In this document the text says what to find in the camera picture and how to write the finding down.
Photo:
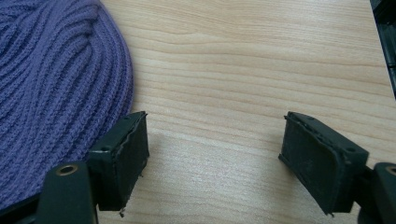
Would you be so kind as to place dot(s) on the purple knitted hat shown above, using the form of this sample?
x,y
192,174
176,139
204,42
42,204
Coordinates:
x,y
59,90

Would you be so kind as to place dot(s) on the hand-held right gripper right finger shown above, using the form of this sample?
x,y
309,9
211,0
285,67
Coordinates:
x,y
323,168

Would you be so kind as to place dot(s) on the dark object at table edge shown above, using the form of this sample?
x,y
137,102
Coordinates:
x,y
386,34

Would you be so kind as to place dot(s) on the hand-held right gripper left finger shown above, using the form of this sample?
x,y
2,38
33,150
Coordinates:
x,y
124,161

